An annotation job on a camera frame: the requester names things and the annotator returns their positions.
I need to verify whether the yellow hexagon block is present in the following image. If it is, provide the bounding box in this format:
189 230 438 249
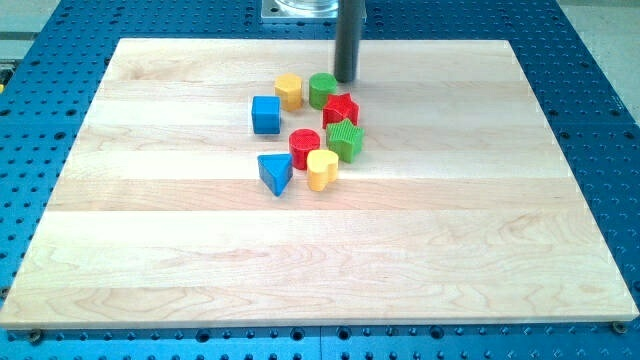
274 73 303 111

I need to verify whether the yellow heart block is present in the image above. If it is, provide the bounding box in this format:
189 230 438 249
307 150 339 191

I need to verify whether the red cylinder block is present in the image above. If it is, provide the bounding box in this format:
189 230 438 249
289 128 320 170

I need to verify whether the blue triangle block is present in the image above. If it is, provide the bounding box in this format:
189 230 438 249
257 153 293 197

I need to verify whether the green star block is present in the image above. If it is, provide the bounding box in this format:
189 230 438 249
326 119 365 163

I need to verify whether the red star block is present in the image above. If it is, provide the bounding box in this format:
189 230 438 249
322 93 360 129

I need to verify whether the blue cube block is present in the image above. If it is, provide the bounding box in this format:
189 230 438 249
251 96 281 134

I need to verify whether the green cylinder block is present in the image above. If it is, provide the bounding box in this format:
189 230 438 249
308 72 337 110

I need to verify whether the light wooden board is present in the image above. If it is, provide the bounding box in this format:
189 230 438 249
1 38 638 329

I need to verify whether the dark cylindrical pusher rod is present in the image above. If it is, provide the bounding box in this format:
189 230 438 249
334 0 364 83

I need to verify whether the left front board clamp screw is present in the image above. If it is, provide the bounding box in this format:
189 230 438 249
27 329 43 345

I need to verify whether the board clamp screw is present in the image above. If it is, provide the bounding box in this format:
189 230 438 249
611 322 627 335
27 329 43 345

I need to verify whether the right front board clamp screw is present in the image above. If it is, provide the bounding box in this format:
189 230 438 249
611 322 627 335

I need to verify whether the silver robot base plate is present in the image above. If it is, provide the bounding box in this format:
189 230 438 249
259 0 339 24

